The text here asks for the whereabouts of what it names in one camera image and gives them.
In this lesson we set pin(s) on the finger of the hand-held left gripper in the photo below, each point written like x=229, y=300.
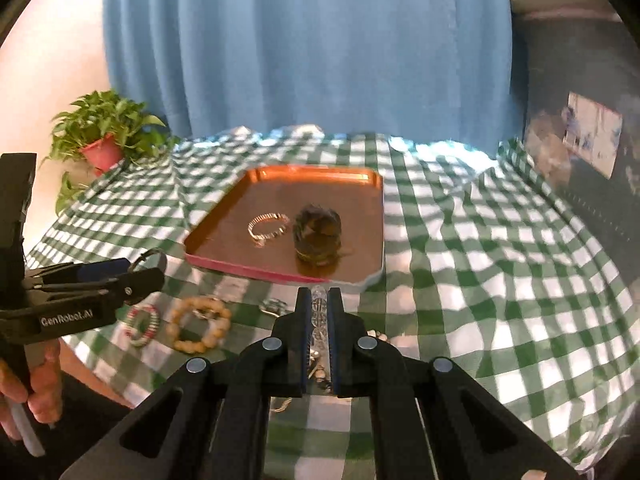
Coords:
x=100, y=270
x=135, y=285

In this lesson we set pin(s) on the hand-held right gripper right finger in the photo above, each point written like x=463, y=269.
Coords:
x=334, y=345

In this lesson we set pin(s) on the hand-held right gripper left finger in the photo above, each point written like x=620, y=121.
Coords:
x=303, y=345

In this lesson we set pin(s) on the orange metal tray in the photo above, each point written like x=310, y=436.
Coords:
x=260, y=200

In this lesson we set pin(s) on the person's left hand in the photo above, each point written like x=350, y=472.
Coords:
x=47, y=390

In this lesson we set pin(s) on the small silver trinket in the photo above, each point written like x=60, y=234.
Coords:
x=272, y=304

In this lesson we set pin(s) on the white stick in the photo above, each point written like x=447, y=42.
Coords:
x=27, y=435

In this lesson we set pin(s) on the dark cloth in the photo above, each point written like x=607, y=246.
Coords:
x=85, y=415

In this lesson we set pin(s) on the green potted plant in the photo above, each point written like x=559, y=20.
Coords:
x=102, y=152

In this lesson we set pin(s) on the green checked tablecloth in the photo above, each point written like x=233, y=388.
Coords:
x=475, y=260

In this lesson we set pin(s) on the blue curtain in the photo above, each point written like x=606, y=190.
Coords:
x=300, y=35

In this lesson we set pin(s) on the pale sticker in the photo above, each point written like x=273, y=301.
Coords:
x=595, y=135

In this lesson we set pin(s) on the dark cabinet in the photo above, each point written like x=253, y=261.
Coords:
x=560, y=70

